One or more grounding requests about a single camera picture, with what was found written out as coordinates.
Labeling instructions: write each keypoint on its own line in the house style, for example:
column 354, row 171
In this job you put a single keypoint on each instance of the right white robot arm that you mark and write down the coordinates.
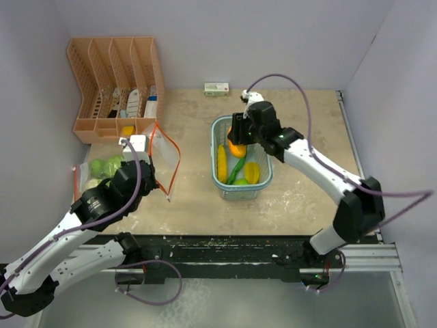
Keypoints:
column 360, row 207

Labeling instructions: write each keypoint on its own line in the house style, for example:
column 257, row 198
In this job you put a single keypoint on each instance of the clear orange-zip bag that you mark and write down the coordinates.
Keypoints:
column 82, row 175
column 165, row 155

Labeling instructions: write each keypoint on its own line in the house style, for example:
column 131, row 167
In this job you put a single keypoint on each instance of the white patterned packet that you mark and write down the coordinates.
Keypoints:
column 133, row 103

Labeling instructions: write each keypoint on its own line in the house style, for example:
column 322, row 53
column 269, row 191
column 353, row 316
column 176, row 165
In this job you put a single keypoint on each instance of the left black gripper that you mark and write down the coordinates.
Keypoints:
column 152, row 183

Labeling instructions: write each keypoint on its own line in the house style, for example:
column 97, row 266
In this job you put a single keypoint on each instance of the black white item in organizer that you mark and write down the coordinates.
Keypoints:
column 115, row 104

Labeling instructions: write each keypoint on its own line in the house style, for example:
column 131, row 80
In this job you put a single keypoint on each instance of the yellow banana toy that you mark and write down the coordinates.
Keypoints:
column 221, row 164

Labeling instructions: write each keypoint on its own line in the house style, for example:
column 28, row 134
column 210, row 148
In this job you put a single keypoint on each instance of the orange mango toy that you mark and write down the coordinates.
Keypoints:
column 238, row 151

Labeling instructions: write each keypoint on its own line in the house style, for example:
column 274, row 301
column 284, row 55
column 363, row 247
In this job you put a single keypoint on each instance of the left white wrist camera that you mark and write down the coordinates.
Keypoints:
column 140, row 143

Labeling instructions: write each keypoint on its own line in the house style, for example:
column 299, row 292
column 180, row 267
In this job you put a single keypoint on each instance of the green cabbage toy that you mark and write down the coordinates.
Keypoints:
column 112, row 165

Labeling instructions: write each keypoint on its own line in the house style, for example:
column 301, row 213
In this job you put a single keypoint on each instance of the yellow star fruit toy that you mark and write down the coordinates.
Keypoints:
column 251, row 172

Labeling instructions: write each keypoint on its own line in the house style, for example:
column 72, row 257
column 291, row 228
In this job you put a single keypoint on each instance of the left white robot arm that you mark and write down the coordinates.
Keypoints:
column 30, row 284

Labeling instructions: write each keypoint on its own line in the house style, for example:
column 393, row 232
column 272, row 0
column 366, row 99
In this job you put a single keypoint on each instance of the small green white box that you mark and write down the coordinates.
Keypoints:
column 214, row 89

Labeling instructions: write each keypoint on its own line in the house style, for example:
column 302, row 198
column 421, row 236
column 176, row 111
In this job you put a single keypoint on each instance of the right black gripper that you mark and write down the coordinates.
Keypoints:
column 237, row 134

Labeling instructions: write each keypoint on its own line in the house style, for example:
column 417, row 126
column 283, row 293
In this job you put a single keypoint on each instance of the green chayote toy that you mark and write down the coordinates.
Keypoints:
column 241, row 181

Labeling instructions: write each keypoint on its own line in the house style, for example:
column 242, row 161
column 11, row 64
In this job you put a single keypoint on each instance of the orange plastic file organizer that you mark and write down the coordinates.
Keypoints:
column 101, row 64

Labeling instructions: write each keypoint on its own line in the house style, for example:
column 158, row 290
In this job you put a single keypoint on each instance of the white blue packet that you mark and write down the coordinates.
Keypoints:
column 151, row 103

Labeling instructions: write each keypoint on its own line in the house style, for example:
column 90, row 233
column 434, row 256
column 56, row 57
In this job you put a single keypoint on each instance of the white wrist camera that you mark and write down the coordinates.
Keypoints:
column 249, row 98
column 140, row 143

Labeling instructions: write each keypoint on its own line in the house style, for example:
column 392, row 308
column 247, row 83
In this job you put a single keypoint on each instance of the green chili pepper toy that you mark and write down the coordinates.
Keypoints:
column 238, row 166

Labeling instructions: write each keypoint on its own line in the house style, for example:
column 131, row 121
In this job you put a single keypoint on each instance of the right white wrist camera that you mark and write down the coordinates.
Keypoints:
column 249, row 98

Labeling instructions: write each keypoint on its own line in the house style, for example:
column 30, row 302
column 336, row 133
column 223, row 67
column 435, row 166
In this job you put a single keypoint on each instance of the black aluminium base frame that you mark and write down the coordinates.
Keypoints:
column 286, row 258

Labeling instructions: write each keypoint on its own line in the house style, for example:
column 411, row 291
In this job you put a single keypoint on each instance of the light blue plastic basket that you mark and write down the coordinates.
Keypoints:
column 255, row 154

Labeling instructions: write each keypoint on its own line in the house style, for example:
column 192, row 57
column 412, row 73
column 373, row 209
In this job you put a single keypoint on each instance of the yellow block in organizer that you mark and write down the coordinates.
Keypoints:
column 128, row 131

